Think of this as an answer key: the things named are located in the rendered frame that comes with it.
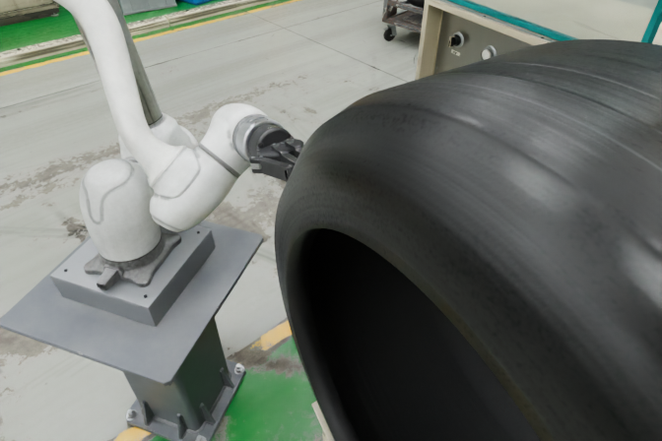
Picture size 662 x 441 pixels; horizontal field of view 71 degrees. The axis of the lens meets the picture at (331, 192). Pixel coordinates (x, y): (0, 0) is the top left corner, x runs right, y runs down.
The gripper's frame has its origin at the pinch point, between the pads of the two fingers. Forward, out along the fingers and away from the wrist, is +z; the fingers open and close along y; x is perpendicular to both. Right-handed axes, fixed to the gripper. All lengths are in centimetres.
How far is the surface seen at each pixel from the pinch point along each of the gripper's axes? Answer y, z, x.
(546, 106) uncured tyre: -4.6, 38.0, -17.6
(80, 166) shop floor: -35, -250, 58
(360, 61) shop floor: 198, -289, 47
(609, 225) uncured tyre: -9.0, 44.6, -14.3
